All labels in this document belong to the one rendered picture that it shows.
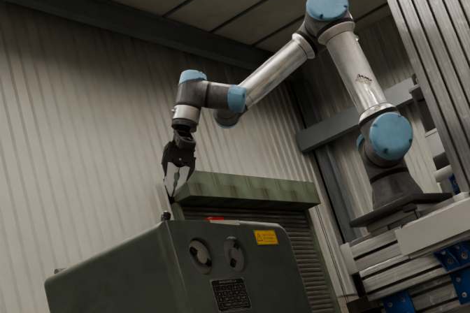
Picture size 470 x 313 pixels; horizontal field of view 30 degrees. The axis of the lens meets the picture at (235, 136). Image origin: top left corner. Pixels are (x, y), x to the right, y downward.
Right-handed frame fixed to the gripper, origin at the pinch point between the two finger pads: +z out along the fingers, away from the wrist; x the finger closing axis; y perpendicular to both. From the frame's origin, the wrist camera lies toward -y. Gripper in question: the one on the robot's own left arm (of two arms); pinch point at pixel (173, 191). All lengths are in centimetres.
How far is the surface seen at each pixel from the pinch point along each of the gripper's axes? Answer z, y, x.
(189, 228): 9.9, -4.7, -5.0
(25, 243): -115, 924, -9
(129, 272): 23.7, -0.3, 7.5
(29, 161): -231, 968, 9
